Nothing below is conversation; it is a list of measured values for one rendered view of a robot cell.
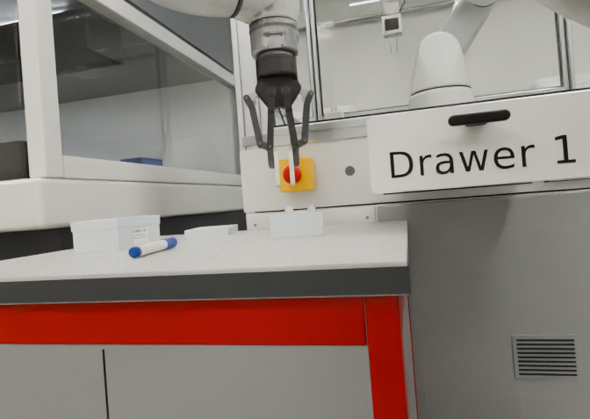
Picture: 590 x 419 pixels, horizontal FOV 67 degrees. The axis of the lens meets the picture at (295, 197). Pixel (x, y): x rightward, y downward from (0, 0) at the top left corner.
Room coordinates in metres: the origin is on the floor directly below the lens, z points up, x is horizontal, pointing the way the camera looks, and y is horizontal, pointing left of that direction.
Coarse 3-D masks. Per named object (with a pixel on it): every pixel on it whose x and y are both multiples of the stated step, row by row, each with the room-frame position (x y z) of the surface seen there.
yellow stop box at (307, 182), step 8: (280, 160) 0.97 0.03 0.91; (288, 160) 0.97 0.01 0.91; (304, 160) 0.96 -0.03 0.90; (312, 160) 0.98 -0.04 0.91; (280, 168) 0.97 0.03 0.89; (304, 168) 0.96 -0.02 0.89; (312, 168) 0.98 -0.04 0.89; (280, 176) 0.97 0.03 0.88; (304, 176) 0.96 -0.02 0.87; (312, 176) 0.97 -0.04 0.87; (280, 184) 0.98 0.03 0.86; (288, 184) 0.97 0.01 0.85; (296, 184) 0.97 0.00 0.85; (304, 184) 0.96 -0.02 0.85; (312, 184) 0.96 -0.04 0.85
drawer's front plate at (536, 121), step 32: (576, 96) 0.57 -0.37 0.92; (384, 128) 0.63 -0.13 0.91; (416, 128) 0.62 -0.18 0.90; (448, 128) 0.61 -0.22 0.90; (480, 128) 0.60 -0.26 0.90; (512, 128) 0.59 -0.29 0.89; (544, 128) 0.58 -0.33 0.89; (576, 128) 0.57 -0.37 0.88; (384, 160) 0.63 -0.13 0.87; (416, 160) 0.62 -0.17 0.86; (448, 160) 0.61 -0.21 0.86; (480, 160) 0.60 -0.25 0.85; (512, 160) 0.59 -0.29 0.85; (544, 160) 0.58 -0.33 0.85; (576, 160) 0.57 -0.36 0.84; (384, 192) 0.63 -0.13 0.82
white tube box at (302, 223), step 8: (272, 216) 0.71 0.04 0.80; (280, 216) 0.71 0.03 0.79; (288, 216) 0.71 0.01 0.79; (296, 216) 0.71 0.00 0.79; (304, 216) 0.71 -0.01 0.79; (312, 216) 0.71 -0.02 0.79; (320, 216) 0.71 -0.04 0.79; (272, 224) 0.71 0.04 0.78; (280, 224) 0.71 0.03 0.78; (288, 224) 0.71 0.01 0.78; (296, 224) 0.71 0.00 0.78; (304, 224) 0.71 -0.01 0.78; (312, 224) 0.71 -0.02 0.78; (320, 224) 0.71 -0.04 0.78; (272, 232) 0.71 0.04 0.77; (280, 232) 0.71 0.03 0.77; (288, 232) 0.71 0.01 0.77; (296, 232) 0.71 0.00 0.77; (304, 232) 0.71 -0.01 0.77; (312, 232) 0.71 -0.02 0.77; (320, 232) 0.71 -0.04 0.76
